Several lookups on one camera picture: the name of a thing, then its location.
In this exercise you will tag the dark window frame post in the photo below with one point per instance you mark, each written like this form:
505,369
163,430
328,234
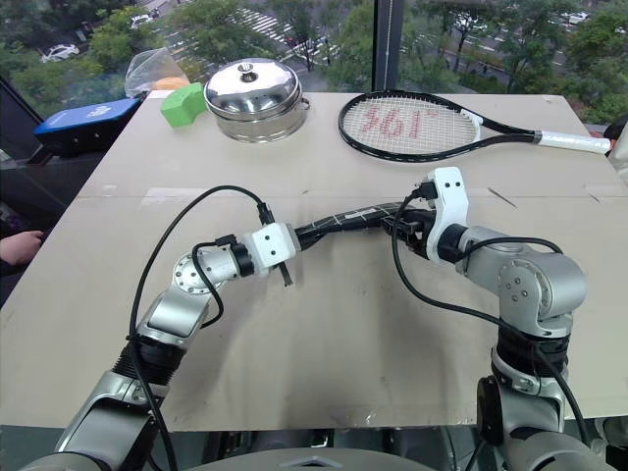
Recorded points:
388,44

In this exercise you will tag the black white tennis racket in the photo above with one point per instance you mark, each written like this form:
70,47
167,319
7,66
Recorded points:
471,120

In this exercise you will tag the bystander bare hand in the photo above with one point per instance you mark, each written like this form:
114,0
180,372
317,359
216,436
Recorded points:
19,247

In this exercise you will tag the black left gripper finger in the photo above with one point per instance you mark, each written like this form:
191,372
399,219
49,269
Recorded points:
305,242
305,229

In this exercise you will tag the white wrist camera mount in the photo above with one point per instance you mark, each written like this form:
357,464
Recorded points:
449,206
272,247

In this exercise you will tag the clear plastic bag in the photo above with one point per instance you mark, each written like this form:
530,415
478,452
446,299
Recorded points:
144,68

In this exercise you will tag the orange round object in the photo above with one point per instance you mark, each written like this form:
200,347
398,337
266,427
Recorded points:
169,82

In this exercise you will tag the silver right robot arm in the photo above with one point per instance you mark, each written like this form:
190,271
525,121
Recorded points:
535,289

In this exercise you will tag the grey rounded robot housing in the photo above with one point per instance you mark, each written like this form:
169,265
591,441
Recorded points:
319,461

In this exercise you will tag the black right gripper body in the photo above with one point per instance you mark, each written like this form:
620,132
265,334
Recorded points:
414,235

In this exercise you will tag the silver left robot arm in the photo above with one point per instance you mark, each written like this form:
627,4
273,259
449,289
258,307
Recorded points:
167,319

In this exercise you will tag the stainless steel pot lid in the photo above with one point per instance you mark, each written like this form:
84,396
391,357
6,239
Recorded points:
250,88

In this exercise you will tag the green foam block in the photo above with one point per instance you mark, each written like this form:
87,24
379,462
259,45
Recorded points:
181,105

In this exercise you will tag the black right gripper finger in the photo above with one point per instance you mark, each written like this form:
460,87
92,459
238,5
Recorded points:
392,228

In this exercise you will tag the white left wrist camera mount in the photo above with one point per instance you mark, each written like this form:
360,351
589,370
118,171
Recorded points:
272,247

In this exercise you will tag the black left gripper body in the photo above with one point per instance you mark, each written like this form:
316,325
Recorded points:
286,276

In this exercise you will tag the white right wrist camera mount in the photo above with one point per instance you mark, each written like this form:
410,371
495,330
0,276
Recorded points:
449,206

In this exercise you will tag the blue black flat device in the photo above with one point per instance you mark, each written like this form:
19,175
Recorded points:
83,122

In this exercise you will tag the white parked car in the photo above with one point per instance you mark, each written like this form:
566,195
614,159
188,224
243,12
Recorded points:
59,52

